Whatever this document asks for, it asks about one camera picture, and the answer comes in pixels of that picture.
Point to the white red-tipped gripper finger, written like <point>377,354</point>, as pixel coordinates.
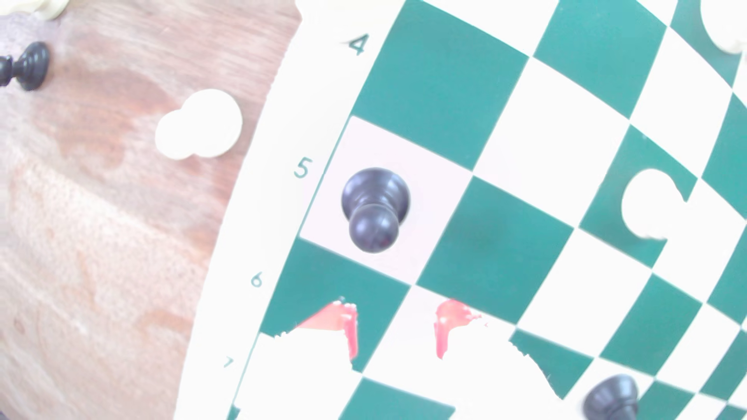
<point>496,385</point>
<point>297,379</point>

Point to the black chess pawn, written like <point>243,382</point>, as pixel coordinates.
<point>373,210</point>

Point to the black chess king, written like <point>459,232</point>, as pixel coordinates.
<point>613,396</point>

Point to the green and white chess mat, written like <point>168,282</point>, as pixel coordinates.
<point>496,245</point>

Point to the white chess rook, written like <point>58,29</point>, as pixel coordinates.
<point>648,204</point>

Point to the white chess pawn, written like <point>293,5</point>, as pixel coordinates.
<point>201,123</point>

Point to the black chess piece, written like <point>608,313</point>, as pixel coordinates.
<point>29,65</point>

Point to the white chess queen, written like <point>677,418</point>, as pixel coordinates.
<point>726,23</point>

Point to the white chess piece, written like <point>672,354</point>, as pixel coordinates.
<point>35,4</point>

